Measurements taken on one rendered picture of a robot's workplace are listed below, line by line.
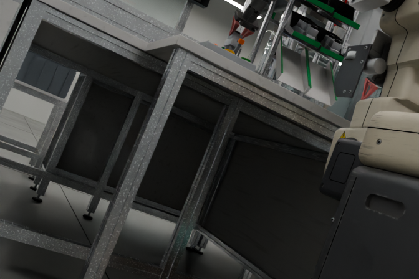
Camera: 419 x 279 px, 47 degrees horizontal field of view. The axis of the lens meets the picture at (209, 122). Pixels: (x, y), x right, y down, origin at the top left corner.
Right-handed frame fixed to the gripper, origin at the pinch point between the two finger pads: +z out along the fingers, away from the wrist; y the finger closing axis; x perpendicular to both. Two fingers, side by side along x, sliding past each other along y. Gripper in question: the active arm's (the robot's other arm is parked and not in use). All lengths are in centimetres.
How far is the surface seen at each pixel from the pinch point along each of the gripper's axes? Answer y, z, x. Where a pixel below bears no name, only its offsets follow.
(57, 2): 67, 1, 37
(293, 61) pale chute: -30.7, -0.7, -3.7
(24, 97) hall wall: 38, 720, -763
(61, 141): 33, 127, -41
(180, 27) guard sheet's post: 19.3, 11.1, -7.5
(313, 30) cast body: -28.0, -17.5, -2.2
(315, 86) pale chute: -41.9, 0.8, 5.6
